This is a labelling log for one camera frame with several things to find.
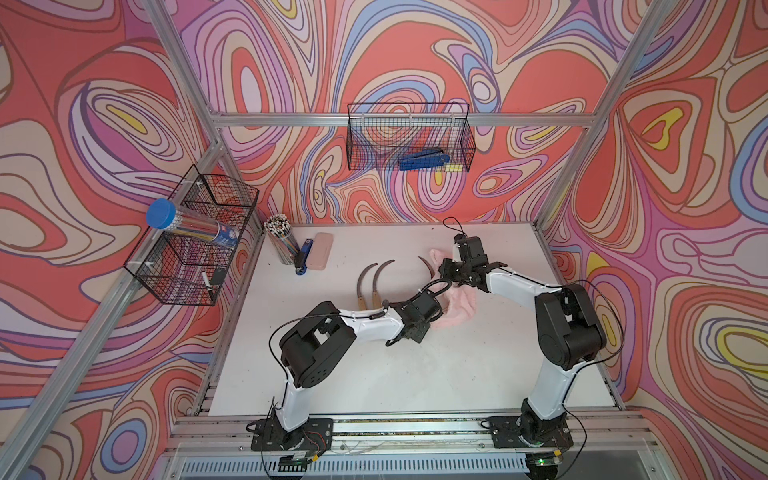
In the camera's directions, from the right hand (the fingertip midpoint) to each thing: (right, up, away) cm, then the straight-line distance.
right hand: (442, 275), depth 98 cm
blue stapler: (-49, +6, +8) cm, 50 cm away
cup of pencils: (-53, +14, -2) cm, 55 cm away
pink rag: (+5, -8, -4) cm, 10 cm away
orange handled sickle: (-3, +2, +9) cm, 10 cm away
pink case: (-43, +8, +11) cm, 45 cm away
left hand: (-8, -16, -5) cm, 19 cm away
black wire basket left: (-69, +4, -22) cm, 73 cm away
